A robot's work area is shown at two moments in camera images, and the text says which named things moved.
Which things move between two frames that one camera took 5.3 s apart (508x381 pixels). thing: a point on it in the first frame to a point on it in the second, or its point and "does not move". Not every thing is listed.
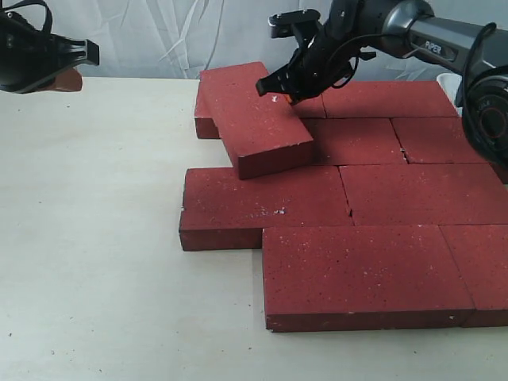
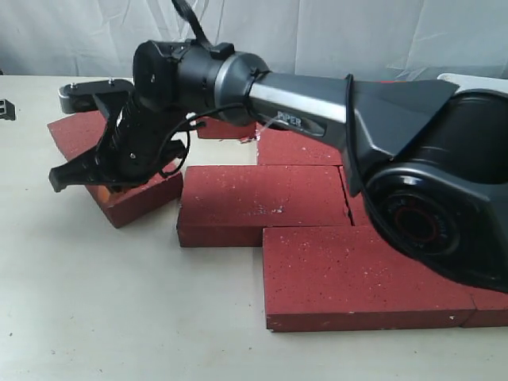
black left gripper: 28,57 to 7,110
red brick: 220,212 does not move
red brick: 265,132 to 78,136
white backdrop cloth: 284,40 does not move
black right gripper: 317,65 to 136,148
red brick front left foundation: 359,278 does not move
